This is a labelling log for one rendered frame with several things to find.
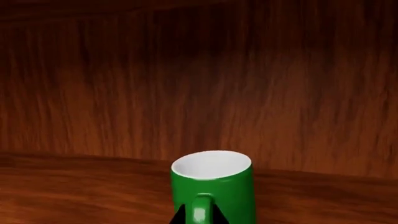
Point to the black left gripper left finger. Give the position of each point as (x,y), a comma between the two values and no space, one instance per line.
(179,215)

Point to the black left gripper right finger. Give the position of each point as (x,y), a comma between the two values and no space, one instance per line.
(220,217)

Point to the green mug with white inside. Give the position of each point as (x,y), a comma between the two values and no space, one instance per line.
(214,182)

